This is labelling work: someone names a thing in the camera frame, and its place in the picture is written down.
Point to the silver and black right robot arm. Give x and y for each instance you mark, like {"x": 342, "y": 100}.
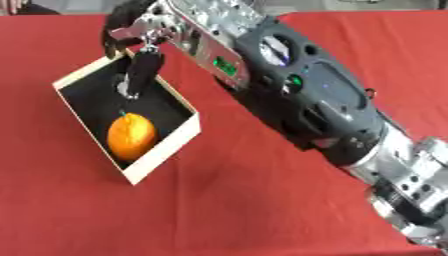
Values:
{"x": 315, "y": 90}

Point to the orange toy fruit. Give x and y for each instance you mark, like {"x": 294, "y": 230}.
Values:
{"x": 132, "y": 136}

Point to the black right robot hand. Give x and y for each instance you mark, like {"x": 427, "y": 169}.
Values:
{"x": 143, "y": 68}

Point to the person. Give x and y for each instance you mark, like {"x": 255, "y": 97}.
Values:
{"x": 26, "y": 7}

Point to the tan cardboard box black inside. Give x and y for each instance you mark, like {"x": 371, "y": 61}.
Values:
{"x": 153, "y": 110}

